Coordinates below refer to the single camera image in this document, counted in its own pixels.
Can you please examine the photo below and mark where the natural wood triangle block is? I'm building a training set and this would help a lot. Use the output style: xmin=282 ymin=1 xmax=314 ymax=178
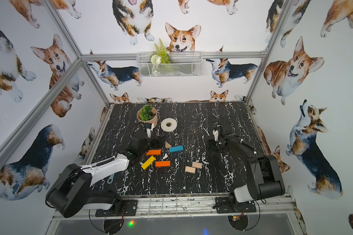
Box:
xmin=165 ymin=142 xmax=172 ymax=149

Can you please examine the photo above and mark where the blue rectangular block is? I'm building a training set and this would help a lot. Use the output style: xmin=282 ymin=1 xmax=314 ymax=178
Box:
xmin=169 ymin=146 xmax=183 ymax=153

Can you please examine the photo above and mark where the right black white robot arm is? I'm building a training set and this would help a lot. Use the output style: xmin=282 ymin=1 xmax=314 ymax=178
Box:
xmin=210 ymin=125 xmax=285 ymax=204

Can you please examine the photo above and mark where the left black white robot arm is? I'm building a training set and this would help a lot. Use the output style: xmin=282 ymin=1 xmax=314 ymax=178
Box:
xmin=45 ymin=129 xmax=165 ymax=218

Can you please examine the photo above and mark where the upper orange rectangular block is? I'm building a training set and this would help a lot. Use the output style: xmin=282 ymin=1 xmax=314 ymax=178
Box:
xmin=146 ymin=149 xmax=162 ymax=156

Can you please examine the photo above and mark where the orange rectangular block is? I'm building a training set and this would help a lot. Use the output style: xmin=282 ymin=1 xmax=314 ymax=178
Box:
xmin=156 ymin=161 xmax=171 ymax=167
xmin=146 ymin=149 xmax=162 ymax=156

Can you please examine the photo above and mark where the yellow rectangular block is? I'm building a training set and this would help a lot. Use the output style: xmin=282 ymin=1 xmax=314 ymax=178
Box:
xmin=141 ymin=156 xmax=156 ymax=170

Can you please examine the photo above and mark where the white tape roll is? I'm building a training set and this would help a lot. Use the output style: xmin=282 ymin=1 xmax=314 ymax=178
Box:
xmin=161 ymin=118 xmax=177 ymax=132

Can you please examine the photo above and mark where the lower orange rectangular block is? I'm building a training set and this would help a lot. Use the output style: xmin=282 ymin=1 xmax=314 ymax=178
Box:
xmin=156 ymin=161 xmax=171 ymax=167

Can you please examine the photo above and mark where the terracotta pot with green plant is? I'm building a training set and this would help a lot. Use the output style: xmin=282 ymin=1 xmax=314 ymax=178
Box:
xmin=137 ymin=104 xmax=158 ymax=128

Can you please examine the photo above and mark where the right natural wood block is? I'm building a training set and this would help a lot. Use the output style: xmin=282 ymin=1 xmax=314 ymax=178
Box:
xmin=192 ymin=162 xmax=203 ymax=169

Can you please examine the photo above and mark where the left natural wood block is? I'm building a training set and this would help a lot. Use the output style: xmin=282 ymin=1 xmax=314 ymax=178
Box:
xmin=185 ymin=166 xmax=196 ymax=174

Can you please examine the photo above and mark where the teal plastic spatula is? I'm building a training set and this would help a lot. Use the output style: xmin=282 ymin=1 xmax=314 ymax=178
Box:
xmin=107 ymin=174 xmax=115 ymax=185

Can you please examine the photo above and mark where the green fern with white flower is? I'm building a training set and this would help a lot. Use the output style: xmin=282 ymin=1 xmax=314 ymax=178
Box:
xmin=150 ymin=39 xmax=172 ymax=76

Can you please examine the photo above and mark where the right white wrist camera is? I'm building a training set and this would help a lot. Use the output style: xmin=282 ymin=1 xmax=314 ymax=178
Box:
xmin=213 ymin=130 xmax=220 ymax=142

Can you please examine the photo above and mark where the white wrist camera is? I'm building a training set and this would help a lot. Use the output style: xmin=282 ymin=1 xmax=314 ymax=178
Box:
xmin=213 ymin=130 xmax=220 ymax=142
xmin=146 ymin=123 xmax=155 ymax=139

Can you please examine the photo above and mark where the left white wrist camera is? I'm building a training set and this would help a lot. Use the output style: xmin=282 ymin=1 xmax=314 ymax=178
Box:
xmin=146 ymin=123 xmax=155 ymax=139

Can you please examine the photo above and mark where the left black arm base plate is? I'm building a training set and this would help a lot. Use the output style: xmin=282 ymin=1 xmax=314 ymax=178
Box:
xmin=95 ymin=199 xmax=138 ymax=217

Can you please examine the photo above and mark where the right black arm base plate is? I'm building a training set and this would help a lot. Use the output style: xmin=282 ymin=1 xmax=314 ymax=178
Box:
xmin=213 ymin=196 xmax=257 ymax=214

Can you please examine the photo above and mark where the white wire wall basket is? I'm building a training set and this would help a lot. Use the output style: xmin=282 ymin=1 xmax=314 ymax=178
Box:
xmin=136 ymin=52 xmax=203 ymax=78

